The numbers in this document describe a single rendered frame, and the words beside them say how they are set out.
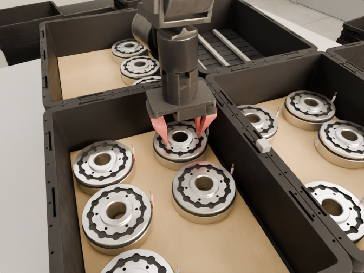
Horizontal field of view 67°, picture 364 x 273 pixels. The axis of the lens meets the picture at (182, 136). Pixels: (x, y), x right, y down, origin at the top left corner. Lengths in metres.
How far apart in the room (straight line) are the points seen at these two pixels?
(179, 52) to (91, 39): 0.54
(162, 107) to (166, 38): 0.11
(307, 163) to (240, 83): 0.21
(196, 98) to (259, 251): 0.25
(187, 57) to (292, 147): 0.30
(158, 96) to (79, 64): 0.44
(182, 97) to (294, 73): 0.34
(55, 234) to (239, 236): 0.25
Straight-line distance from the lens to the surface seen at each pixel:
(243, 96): 0.63
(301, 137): 0.62
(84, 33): 0.88
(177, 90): 0.41
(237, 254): 0.43
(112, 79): 0.75
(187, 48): 0.38
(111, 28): 0.89
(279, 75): 0.66
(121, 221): 0.42
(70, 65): 0.85
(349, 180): 0.57
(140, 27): 0.45
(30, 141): 0.84
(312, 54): 0.70
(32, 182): 0.74
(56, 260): 0.34
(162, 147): 0.51
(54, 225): 0.36
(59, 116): 0.52
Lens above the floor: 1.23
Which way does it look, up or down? 44 degrees down
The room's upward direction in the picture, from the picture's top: straight up
